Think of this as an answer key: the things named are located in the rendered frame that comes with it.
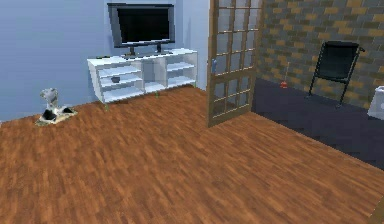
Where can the black folding chair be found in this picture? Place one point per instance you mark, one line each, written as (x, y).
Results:
(335, 63)

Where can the black flat television set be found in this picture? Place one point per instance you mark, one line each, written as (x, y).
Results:
(143, 25)

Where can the brown glass-paned room door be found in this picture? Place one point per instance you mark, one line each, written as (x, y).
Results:
(230, 60)

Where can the grey white statue on base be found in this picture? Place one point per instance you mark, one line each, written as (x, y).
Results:
(51, 108)

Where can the black remote control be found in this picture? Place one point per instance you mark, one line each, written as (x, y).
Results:
(103, 57)

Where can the small dark bowl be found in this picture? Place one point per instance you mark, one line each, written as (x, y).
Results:
(115, 79)

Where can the red toilet plunger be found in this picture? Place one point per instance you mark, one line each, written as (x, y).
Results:
(284, 82)

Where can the white television shelf unit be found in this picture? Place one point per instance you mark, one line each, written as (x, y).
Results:
(133, 68)

